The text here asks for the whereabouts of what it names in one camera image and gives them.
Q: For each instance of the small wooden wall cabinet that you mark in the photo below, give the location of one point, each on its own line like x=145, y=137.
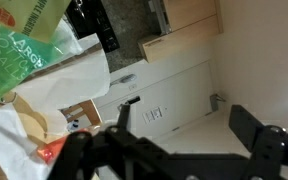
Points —
x=187, y=26

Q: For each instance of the white blue sneaker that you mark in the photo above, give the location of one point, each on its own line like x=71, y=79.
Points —
x=72, y=126

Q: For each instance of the black door lock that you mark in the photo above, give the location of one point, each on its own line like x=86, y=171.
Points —
x=134, y=100

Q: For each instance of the black kitchen stove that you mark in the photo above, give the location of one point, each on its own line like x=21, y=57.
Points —
x=94, y=20

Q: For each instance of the white door notice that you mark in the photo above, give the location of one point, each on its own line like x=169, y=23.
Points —
x=154, y=115

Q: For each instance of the metal door stopper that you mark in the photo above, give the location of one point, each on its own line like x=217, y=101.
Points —
x=215, y=101

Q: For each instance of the white door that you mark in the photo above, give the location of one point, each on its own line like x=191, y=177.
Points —
x=180, y=96

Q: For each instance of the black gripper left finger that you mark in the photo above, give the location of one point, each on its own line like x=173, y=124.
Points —
x=124, y=116

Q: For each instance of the wooden slat-back chair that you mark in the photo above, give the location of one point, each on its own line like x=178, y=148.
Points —
x=87, y=111

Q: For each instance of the steel range hood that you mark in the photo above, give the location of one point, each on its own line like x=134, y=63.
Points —
x=159, y=16

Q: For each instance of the yellow-green snack bag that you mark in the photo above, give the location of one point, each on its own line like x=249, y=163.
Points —
x=34, y=13

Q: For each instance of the orange spray bottle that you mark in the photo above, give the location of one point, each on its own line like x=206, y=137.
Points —
x=52, y=150

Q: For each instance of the green cotton balls bag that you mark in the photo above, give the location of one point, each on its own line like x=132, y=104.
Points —
x=7, y=63

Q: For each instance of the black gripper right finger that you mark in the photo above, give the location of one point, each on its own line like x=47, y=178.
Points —
x=244, y=123

